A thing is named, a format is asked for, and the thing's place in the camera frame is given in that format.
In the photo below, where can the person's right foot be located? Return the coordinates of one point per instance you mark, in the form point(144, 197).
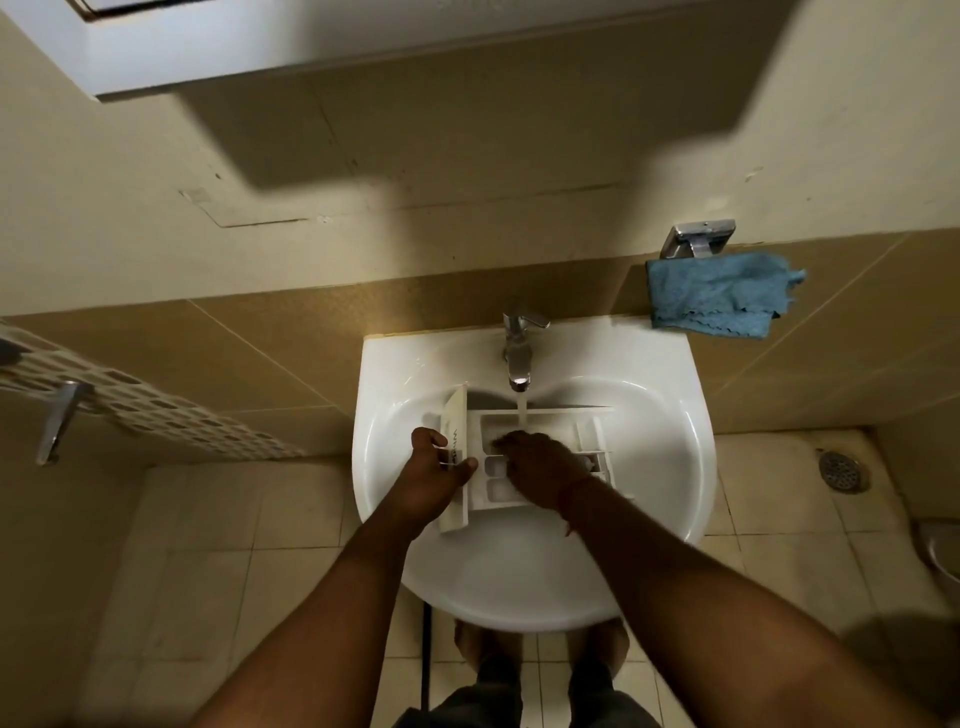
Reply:
point(600, 645)

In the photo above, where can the person's right hand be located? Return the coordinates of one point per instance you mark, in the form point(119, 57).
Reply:
point(540, 469)

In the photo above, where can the person's left forearm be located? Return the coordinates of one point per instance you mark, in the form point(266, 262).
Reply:
point(315, 637)

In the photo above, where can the white ceramic sink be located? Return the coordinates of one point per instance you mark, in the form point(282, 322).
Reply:
point(525, 577)

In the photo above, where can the white mirror cabinet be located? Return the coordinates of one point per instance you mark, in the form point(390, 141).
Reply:
point(337, 37)

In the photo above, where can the person's foot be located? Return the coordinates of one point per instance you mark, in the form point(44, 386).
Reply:
point(474, 645)
point(600, 645)

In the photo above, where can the person's right forearm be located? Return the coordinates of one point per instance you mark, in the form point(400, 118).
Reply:
point(720, 622)

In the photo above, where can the chrome sink faucet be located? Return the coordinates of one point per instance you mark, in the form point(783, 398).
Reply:
point(519, 349)

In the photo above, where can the chrome wall hook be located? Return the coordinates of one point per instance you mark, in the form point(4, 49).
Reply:
point(699, 234)

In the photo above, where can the person's left foot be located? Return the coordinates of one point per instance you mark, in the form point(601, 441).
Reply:
point(474, 645)

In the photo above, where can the person's left hand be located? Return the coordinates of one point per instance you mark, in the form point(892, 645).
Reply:
point(427, 484)

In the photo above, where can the blue cloth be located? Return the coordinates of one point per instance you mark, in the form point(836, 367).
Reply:
point(716, 292)

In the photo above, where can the red thread wristband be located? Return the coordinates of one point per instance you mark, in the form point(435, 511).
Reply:
point(574, 499)

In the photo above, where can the steel dustbin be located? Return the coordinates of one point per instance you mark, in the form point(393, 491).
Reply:
point(943, 551)

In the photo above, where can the round steel floor drain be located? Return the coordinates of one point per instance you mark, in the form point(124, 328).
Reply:
point(844, 471)

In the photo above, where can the chrome shower mixer valve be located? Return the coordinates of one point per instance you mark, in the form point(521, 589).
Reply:
point(9, 352)

